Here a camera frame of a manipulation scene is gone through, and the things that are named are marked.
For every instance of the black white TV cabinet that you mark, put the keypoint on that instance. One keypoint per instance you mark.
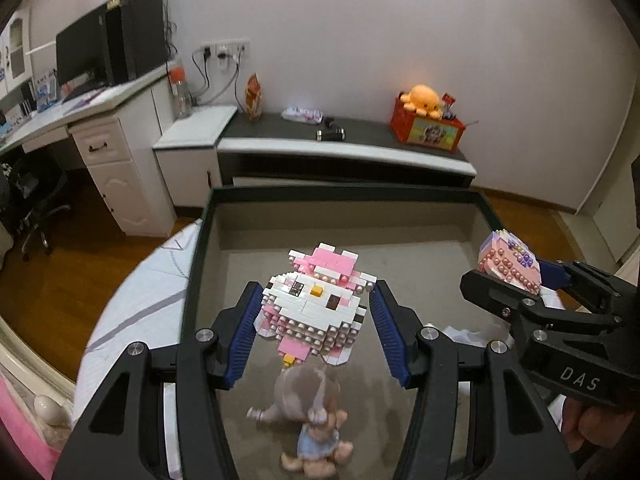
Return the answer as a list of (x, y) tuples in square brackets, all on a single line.
[(350, 152)]

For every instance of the black office chair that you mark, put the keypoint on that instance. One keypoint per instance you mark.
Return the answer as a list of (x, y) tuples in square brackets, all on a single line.
[(35, 195)]

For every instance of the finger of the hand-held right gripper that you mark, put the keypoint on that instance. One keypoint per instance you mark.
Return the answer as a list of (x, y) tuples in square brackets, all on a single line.
[(500, 295), (551, 275)]

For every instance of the white hutch cupboard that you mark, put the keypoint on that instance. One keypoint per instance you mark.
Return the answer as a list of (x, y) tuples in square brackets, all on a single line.
[(15, 45)]

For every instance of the small black object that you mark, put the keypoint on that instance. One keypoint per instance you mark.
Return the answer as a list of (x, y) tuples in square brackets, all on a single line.
[(329, 122)]

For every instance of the pink brick donut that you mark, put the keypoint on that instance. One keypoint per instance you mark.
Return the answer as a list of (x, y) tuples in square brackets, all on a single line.
[(505, 260)]

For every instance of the clear plastic packet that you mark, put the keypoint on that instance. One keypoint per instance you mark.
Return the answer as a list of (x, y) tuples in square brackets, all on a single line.
[(302, 114)]

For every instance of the orange snack bag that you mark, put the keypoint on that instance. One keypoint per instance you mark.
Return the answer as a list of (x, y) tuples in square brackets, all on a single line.
[(254, 97)]

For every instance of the plush doll blue dress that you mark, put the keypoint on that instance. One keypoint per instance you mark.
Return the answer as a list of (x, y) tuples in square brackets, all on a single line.
[(305, 390)]

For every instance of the black dumbbell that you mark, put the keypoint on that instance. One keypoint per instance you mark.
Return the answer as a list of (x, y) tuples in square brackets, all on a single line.
[(331, 134)]

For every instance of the white bed footboard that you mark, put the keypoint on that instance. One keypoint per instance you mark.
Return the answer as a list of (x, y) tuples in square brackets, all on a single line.
[(50, 407)]

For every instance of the orange octopus plush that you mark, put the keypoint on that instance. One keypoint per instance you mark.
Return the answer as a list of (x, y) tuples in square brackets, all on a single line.
[(422, 100)]

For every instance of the dark green shallow tray box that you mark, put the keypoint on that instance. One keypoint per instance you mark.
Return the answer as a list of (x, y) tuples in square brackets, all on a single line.
[(350, 230)]

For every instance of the clear bottle red lid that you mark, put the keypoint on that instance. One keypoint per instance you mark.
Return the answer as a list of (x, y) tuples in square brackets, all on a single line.
[(181, 95)]

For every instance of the pink blanket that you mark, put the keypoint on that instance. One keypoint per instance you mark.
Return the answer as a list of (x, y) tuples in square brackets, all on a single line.
[(20, 425)]

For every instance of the white low side cabinet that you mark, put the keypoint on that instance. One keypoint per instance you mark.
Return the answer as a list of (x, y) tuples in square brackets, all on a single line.
[(185, 175)]

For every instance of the black computer monitor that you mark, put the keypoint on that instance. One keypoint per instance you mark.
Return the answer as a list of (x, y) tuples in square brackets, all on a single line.
[(80, 52)]

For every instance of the black computer tower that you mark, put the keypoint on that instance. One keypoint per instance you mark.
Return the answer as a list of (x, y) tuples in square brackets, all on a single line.
[(140, 40)]

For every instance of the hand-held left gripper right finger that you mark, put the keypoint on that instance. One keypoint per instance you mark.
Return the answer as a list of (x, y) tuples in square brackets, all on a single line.
[(390, 340)]

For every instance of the red white packet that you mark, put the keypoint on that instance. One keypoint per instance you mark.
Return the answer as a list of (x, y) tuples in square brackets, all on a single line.
[(450, 104)]

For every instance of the white wall socket strip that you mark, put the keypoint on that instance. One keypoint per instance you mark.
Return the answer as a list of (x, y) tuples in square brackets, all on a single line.
[(235, 46)]

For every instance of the white desk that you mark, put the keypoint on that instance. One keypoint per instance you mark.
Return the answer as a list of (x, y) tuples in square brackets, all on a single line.
[(125, 180)]

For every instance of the red storage box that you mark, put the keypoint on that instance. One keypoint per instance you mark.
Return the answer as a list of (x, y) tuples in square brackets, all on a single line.
[(430, 132)]

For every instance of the pink white brick cat figure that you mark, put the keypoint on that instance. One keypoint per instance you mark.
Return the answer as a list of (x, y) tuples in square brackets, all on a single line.
[(310, 310)]

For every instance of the person's right hand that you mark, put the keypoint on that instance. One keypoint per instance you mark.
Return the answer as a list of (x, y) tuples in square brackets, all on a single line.
[(580, 425)]

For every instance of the papers on desk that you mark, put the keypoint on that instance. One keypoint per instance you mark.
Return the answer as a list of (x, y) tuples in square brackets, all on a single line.
[(90, 97)]

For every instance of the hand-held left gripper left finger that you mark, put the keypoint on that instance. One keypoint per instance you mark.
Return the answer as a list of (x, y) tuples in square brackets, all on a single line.
[(242, 340)]

